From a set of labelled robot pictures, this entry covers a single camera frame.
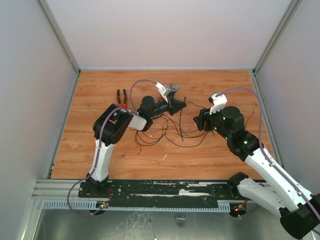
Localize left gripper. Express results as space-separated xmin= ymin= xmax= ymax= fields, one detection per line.
xmin=149 ymin=94 xmax=187 ymax=118

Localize black zip tie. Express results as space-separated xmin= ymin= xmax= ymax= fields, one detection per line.
xmin=179 ymin=96 xmax=187 ymax=142

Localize thin brown yellow wire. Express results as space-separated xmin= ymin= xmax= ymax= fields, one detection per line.
xmin=137 ymin=108 xmax=256 ymax=141

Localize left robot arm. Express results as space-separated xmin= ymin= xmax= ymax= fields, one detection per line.
xmin=85 ymin=95 xmax=187 ymax=198

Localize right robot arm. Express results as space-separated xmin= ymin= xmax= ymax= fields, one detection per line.
xmin=193 ymin=106 xmax=320 ymax=240

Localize black adjustable wrench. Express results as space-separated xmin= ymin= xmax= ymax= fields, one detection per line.
xmin=169 ymin=83 xmax=180 ymax=98

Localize orange black combination pliers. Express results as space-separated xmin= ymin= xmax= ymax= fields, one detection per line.
xmin=116 ymin=88 xmax=129 ymax=109

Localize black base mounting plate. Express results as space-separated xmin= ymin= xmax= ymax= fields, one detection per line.
xmin=78 ymin=179 xmax=245 ymax=209

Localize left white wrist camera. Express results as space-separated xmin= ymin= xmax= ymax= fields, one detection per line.
xmin=155 ymin=82 xmax=172 ymax=102

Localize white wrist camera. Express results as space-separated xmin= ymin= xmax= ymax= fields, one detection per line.
xmin=155 ymin=82 xmax=172 ymax=102
xmin=208 ymin=93 xmax=228 ymax=115

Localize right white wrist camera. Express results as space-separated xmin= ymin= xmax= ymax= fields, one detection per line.
xmin=208 ymin=93 xmax=228 ymax=115

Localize left aluminium frame post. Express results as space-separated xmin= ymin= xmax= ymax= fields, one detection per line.
xmin=37 ymin=0 xmax=81 ymax=76

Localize aluminium frame post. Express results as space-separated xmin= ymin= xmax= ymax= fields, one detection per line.
xmin=37 ymin=0 xmax=81 ymax=76
xmin=252 ymin=0 xmax=303 ymax=78

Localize right aluminium frame post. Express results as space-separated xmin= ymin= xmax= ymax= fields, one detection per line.
xmin=252 ymin=0 xmax=303 ymax=78

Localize aluminium front rail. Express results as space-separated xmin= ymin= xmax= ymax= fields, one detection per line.
xmin=32 ymin=180 xmax=272 ymax=211

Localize grey slotted cable duct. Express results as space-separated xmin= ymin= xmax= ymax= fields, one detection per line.
xmin=41 ymin=199 xmax=231 ymax=213

